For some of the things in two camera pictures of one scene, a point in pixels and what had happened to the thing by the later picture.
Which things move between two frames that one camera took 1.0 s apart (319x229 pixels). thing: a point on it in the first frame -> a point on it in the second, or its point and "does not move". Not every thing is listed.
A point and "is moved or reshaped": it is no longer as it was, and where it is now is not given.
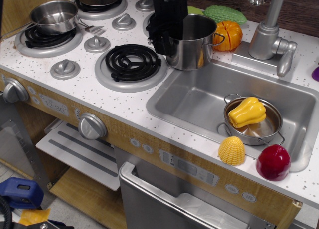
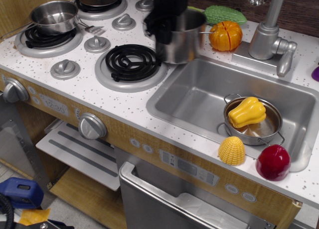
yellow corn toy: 232,151 does not move
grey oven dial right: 91,127 does not move
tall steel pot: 195,52 is moved or reshaped
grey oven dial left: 14,91 does not move
